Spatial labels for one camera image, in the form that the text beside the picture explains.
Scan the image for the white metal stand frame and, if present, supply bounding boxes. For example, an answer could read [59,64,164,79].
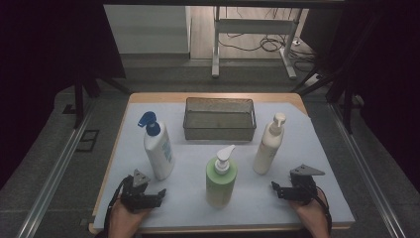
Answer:
[211,6,298,80]

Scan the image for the black stand legs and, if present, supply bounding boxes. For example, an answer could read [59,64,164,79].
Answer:
[290,19,365,135]
[72,67,133,131]

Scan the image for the aluminium rail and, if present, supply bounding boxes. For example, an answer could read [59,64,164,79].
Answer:
[16,98,98,238]
[328,102,408,238]

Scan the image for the cream pump bottle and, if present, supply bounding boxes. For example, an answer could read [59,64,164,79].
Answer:
[253,112,287,176]

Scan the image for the person's right hand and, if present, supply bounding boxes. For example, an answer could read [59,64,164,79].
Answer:
[287,190,331,238]

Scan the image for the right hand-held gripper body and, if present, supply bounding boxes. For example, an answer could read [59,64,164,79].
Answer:
[282,164,326,204]

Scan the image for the white cabinet panel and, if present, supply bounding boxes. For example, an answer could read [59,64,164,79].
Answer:
[103,4,192,56]

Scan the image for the black floor cables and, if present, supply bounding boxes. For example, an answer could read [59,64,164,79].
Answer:
[217,7,318,72]

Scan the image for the green bottle with white pump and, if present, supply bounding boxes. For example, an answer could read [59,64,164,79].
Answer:
[205,144,239,209]

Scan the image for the wire mesh basket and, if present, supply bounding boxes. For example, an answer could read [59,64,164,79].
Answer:
[182,96,258,143]

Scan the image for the black curtain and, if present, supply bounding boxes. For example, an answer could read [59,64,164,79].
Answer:
[298,3,420,186]
[0,0,127,191]

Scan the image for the white table sheet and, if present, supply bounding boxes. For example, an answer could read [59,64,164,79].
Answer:
[93,101,356,232]

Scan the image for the person's left hand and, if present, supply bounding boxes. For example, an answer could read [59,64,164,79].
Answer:
[108,197,152,238]

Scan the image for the white bottle with blue pump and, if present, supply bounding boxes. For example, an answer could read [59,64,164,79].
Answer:
[137,111,176,181]

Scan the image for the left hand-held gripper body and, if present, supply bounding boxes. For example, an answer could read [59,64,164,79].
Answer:
[119,169,158,213]

